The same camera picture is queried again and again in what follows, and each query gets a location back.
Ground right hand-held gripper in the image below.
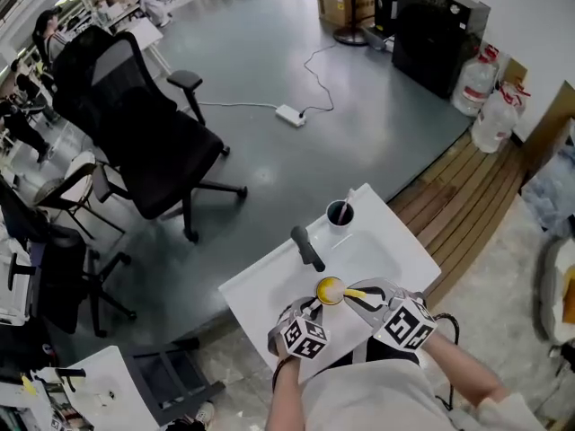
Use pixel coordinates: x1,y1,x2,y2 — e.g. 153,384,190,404
346,277,438,354

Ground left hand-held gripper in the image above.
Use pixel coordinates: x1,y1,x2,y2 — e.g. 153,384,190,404
268,297,331,360

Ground yellow cleaning brush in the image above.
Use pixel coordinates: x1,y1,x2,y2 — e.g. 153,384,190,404
317,277,366,305

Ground person's right forearm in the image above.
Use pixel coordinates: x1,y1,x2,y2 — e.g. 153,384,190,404
420,330,511,408

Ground person's left forearm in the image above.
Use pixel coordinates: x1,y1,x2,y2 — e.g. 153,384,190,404
267,350,306,431

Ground white ceramic sink basin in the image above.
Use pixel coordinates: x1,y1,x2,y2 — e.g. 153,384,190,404
218,182,442,383

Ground person's black trousers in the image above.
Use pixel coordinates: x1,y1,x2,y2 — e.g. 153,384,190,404
366,337,421,363

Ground white tumbler with dark interior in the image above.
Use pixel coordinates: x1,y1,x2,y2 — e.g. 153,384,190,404
325,198,356,235

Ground person's light grey shirt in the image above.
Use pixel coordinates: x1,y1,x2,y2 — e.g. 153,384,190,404
300,360,547,431

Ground pink toothbrush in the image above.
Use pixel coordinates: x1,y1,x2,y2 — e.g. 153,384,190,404
337,188,356,224

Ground wooden slatted decking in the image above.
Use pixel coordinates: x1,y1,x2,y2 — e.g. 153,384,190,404
386,128,526,309

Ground black metal sink stand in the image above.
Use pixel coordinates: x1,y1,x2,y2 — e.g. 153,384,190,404
120,337,226,426

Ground white egg chair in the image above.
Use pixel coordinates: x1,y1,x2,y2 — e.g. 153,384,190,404
536,235,575,345

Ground orange cushion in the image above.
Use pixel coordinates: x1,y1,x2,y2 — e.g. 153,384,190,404
561,267,575,322

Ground white power strip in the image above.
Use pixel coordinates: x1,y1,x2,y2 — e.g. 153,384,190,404
275,103,307,128

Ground marble print panel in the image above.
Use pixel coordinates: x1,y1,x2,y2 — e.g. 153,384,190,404
520,128,575,237

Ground black mesh office chair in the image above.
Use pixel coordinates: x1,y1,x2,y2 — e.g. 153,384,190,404
51,24,249,244

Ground white sink basin without cabinet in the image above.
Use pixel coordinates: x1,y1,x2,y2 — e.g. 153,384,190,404
57,346,158,431

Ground tall brown board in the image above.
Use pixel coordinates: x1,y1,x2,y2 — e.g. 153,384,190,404
516,81,575,174

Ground black swivel chair with jacket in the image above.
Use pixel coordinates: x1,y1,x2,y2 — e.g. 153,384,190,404
0,172,138,339

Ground small black faucet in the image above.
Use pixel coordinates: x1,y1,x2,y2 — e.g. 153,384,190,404
53,367,87,392

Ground grey dustpan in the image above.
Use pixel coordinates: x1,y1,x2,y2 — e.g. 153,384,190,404
361,27,390,52

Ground black standing fan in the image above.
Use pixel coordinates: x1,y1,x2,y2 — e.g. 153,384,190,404
332,0,374,47

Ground folding chair with white seat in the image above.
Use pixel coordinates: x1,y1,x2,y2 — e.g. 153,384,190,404
33,150,127,240

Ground black washing machine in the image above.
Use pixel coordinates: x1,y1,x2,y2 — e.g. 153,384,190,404
391,0,491,101

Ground small brown cardboard sheet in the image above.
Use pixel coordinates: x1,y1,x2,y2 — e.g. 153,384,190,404
502,56,529,84

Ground black bin with yellow lid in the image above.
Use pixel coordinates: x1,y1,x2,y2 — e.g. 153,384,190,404
371,0,400,40

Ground white plastic drawer unit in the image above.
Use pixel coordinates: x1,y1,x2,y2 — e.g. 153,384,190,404
0,240,35,327

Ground large cardboard box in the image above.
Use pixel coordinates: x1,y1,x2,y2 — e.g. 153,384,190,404
315,0,376,27

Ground white table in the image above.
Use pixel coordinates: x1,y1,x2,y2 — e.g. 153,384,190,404
129,17,173,76

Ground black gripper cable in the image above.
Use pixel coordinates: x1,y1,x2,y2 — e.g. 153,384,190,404
430,312,460,412

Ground white power strip cable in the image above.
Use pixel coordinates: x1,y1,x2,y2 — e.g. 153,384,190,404
197,101,279,110

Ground black power cable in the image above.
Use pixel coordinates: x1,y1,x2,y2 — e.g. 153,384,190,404
298,42,338,119

